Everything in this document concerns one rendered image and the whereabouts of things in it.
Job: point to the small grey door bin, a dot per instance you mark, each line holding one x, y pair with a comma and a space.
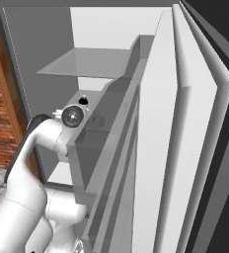
140, 49

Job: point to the large grey door bin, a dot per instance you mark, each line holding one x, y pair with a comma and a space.
96, 145

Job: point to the white fridge door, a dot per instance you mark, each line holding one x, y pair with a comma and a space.
159, 131

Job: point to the glass fridge shelf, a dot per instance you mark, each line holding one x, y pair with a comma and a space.
83, 62

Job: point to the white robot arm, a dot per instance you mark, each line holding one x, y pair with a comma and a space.
22, 187

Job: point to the grey fridge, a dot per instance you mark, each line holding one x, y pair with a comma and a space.
44, 36

